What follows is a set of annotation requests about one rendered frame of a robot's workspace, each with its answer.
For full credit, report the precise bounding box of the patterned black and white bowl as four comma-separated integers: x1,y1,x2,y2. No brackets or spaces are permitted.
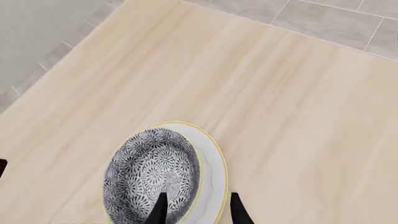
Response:
101,120,231,224

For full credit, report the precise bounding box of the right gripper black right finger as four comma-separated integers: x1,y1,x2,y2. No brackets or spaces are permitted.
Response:
229,192,259,224

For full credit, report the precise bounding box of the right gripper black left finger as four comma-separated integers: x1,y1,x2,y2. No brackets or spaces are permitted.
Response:
143,192,171,224

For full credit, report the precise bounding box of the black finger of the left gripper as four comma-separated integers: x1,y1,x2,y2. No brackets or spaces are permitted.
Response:
0,158,9,179

